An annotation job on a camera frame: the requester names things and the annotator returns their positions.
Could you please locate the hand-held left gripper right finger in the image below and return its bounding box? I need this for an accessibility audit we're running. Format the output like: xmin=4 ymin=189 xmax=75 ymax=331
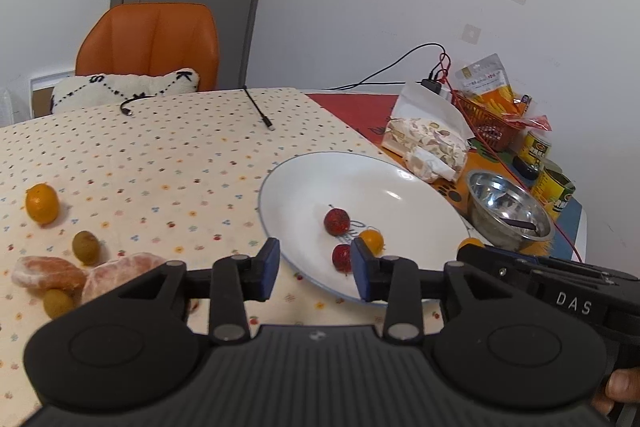
xmin=350 ymin=237 xmax=501 ymax=343

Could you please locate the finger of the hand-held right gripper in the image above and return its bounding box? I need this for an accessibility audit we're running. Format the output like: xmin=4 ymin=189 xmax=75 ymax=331
xmin=536 ymin=254 xmax=640 ymax=285
xmin=456 ymin=243 xmax=540 ymax=279

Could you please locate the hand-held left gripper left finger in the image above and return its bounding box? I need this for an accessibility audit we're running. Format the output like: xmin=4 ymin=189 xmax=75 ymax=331
xmin=113 ymin=237 xmax=282 ymax=345

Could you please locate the red strawberry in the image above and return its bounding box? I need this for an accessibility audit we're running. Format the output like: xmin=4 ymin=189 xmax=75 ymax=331
xmin=323 ymin=207 xmax=352 ymax=237
xmin=331 ymin=244 xmax=354 ymax=273

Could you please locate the small orange kumquat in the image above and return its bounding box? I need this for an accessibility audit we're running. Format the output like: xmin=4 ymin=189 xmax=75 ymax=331
xmin=358 ymin=229 xmax=386 ymax=257

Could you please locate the white round plate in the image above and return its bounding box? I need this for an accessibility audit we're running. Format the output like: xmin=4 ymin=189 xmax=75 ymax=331
xmin=257 ymin=151 xmax=472 ymax=305

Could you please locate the peeled pomelo segment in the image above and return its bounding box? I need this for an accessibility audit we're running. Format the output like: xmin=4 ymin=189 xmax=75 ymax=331
xmin=11 ymin=255 xmax=88 ymax=297
xmin=81 ymin=253 xmax=168 ymax=307

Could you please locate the small green round fruit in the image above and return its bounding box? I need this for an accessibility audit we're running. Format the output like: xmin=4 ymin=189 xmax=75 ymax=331
xmin=42 ymin=288 xmax=76 ymax=320
xmin=71 ymin=230 xmax=100 ymax=265

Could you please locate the large round orange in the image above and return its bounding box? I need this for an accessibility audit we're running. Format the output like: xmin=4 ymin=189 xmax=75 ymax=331
xmin=25 ymin=183 xmax=61 ymax=225

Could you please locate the person's right hand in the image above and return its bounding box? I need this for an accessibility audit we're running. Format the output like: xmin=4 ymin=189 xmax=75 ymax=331
xmin=591 ymin=368 xmax=640 ymax=419

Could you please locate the blue board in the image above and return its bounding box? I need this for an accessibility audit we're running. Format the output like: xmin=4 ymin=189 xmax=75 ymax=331
xmin=549 ymin=196 xmax=589 ymax=264

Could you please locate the dark spoon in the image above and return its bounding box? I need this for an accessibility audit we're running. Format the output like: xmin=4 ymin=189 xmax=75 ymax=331
xmin=499 ymin=217 xmax=540 ymax=234

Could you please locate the stainless steel bowl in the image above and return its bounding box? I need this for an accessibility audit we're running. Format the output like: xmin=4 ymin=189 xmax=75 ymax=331
xmin=465 ymin=170 xmax=556 ymax=254

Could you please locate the open yellow tin can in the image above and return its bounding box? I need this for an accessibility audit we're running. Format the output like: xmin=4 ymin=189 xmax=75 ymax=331
xmin=529 ymin=168 xmax=577 ymax=222

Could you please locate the orange paw print mat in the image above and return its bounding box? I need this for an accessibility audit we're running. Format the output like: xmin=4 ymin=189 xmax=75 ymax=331
xmin=434 ymin=142 xmax=588 ymax=264

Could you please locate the small white wrapped packet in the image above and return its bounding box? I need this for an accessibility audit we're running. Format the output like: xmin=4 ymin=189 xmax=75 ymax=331
xmin=404 ymin=147 xmax=462 ymax=182

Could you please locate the red plastic basket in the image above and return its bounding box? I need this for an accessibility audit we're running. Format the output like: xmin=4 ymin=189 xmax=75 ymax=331
xmin=452 ymin=91 xmax=527 ymax=152

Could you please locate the clear nougat candy bag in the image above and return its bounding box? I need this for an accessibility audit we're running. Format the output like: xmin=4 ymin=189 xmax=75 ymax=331
xmin=381 ymin=117 xmax=469 ymax=182

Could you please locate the red snack packet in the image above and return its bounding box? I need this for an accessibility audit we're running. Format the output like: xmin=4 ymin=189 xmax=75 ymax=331
xmin=505 ymin=114 xmax=553 ymax=132

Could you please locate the red table mat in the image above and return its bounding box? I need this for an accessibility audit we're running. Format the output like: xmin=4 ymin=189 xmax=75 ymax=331
xmin=305 ymin=92 xmax=407 ymax=154

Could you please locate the white paper bag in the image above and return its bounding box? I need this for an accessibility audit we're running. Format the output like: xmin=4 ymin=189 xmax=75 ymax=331
xmin=391 ymin=82 xmax=476 ymax=142

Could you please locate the orange snack pouch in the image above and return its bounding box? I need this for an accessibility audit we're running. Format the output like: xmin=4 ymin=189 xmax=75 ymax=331
xmin=461 ymin=53 xmax=518 ymax=114

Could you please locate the white cushion black pattern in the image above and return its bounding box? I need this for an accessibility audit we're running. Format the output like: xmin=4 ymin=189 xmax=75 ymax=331
xmin=50 ymin=68 xmax=201 ymax=115

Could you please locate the orange leather chair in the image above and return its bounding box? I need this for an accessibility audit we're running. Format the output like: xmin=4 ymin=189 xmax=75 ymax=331
xmin=75 ymin=3 xmax=220 ymax=92

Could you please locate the white framed cork board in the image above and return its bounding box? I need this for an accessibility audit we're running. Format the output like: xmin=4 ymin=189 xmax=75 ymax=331
xmin=29 ymin=71 xmax=77 ymax=118

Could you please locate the straight black cable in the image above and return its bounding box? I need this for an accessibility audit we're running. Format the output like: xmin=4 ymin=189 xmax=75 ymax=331
xmin=243 ymin=86 xmax=277 ymax=130

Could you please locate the black power cable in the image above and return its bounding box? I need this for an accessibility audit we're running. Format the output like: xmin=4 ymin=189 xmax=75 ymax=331
xmin=322 ymin=43 xmax=452 ymax=91

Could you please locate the curled black cable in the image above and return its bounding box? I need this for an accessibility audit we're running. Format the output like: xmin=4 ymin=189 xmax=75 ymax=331
xmin=119 ymin=94 xmax=156 ymax=118

